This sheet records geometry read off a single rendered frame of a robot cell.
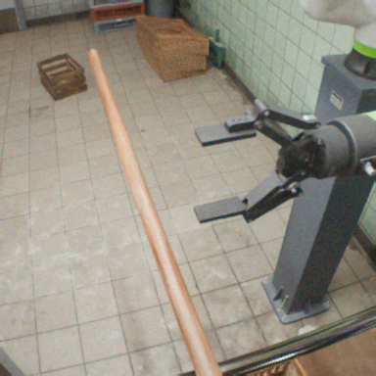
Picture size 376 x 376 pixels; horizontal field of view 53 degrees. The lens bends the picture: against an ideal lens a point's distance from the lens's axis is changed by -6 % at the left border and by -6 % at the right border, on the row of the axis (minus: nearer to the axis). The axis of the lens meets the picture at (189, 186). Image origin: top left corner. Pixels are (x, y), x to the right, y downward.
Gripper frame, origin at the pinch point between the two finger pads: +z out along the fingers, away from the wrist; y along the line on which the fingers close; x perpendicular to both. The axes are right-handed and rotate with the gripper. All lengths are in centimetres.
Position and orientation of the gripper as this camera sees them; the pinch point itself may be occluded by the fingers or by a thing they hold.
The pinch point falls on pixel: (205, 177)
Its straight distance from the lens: 52.4
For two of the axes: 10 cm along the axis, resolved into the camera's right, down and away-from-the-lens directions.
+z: -9.5, 2.1, -2.2
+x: -3.1, -6.6, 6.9
